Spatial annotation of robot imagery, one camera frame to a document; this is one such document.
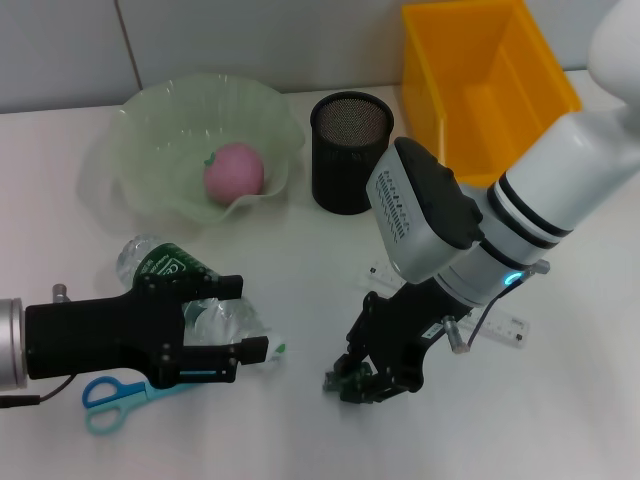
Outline transparent plastic ruler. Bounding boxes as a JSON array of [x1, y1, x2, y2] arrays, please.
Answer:
[[359, 259, 531, 349]]

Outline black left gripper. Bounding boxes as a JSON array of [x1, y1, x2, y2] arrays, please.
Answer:
[[24, 273, 271, 390]]

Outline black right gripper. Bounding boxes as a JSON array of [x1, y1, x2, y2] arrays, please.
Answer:
[[333, 278, 474, 404]]

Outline clear green-label water bottle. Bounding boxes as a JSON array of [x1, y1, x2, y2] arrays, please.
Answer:
[[115, 233, 289, 374]]

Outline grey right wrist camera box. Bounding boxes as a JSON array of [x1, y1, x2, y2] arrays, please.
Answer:
[[366, 137, 486, 285]]

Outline translucent green fruit plate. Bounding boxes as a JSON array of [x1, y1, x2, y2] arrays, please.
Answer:
[[77, 72, 306, 236]]

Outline green plastic wrapper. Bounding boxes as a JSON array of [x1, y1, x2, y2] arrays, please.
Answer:
[[323, 367, 374, 396]]

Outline pink toy peach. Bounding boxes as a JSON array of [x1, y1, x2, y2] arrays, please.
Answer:
[[202, 142, 266, 205]]

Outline left arm gripper cable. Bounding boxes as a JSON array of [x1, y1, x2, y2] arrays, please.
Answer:
[[0, 283, 76, 409]]

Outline black mesh pen holder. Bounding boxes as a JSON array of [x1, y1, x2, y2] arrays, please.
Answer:
[[308, 90, 396, 216]]

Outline yellow plastic bin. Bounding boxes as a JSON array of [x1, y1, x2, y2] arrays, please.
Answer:
[[399, 0, 584, 189]]

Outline blue teal scissors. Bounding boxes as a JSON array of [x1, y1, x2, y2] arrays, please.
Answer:
[[82, 374, 199, 435]]

